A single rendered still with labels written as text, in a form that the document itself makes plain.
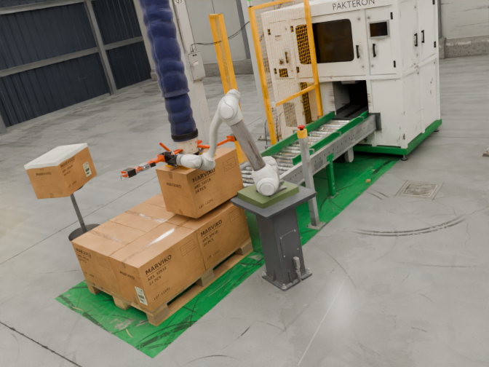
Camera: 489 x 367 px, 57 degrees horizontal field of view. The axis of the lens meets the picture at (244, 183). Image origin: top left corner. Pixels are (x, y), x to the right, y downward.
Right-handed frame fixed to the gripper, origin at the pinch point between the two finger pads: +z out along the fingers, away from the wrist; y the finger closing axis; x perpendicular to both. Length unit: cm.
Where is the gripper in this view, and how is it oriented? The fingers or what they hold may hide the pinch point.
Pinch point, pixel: (163, 157)
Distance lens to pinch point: 371.1
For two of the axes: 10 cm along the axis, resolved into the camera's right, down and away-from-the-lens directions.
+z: -7.5, -1.3, 6.5
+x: 6.4, -4.0, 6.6
